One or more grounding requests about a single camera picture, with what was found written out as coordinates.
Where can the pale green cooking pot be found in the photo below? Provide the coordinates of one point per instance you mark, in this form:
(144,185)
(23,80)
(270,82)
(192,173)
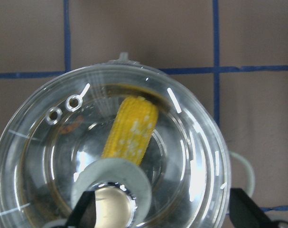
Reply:
(245,171)

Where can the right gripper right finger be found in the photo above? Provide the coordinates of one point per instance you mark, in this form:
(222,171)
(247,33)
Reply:
(245,213)

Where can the yellow corn cob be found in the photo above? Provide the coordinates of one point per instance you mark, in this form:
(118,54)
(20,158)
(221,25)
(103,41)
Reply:
(132,130)

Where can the glass pot lid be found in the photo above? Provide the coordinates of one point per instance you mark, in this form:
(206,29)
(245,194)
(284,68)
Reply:
(110,152)

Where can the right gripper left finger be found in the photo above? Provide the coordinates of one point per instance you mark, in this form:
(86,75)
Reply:
(84,213)

